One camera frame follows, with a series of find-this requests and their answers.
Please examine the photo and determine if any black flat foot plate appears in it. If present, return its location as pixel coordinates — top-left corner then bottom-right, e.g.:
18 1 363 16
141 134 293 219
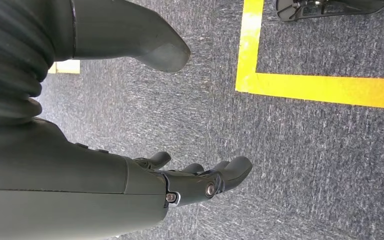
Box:
275 0 384 22

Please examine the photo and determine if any yellow floor tape square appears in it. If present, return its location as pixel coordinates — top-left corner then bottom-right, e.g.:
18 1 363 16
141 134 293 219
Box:
235 0 384 111

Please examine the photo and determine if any pale yellow strip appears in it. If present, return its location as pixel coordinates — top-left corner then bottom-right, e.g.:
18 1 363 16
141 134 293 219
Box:
47 59 81 74

